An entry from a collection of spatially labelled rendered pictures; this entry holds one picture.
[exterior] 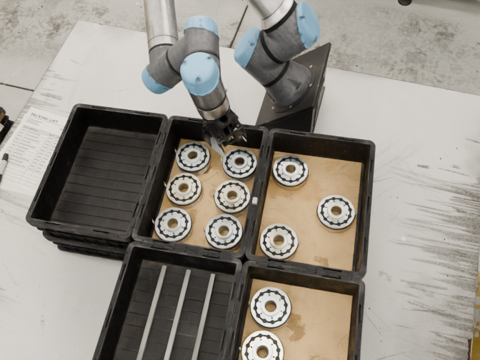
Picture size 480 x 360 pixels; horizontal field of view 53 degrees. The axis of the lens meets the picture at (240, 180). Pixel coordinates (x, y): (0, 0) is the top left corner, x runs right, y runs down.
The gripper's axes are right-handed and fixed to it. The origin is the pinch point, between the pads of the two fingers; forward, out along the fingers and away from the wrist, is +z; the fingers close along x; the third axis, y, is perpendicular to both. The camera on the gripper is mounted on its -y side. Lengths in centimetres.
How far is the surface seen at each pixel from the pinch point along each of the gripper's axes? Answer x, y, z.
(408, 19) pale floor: 144, -65, 122
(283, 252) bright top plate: -5.0, 30.1, 13.1
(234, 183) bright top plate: -4.1, 5.3, 13.5
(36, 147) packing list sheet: -50, -55, 23
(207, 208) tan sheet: -14.4, 5.8, 15.0
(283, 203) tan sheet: 3.9, 17.6, 17.7
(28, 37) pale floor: -40, -191, 95
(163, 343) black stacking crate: -43, 31, 11
